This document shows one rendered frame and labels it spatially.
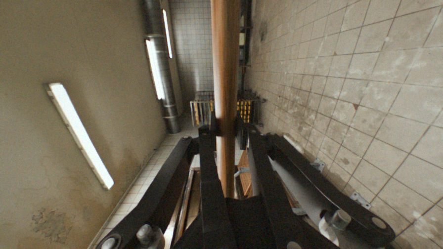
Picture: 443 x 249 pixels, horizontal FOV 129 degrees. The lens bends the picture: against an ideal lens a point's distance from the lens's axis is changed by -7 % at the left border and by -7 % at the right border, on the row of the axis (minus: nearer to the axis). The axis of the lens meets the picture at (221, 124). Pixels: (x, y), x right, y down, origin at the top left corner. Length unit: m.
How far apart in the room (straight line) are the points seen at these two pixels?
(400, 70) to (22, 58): 2.62
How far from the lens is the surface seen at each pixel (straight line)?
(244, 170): 1.46
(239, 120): 0.16
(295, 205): 1.41
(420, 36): 1.41
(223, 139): 0.17
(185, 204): 1.98
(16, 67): 1.68
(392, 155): 1.43
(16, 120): 1.62
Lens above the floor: 1.21
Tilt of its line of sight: 3 degrees down
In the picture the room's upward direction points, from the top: 92 degrees counter-clockwise
